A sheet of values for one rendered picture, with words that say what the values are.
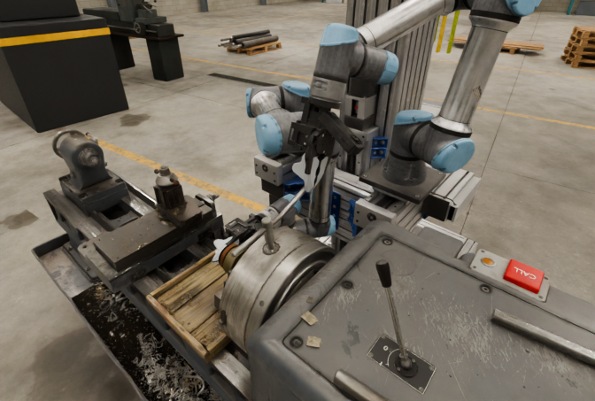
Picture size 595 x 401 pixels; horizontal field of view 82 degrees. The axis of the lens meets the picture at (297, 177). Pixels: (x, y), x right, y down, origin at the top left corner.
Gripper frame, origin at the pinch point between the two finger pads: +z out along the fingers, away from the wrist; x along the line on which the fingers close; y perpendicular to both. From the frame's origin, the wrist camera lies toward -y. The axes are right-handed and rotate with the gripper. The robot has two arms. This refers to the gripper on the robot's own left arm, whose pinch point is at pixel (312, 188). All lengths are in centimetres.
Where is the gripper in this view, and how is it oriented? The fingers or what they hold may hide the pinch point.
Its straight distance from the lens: 79.5
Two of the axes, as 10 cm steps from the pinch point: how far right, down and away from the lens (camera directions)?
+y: -7.7, -3.3, 5.5
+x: -6.0, 0.9, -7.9
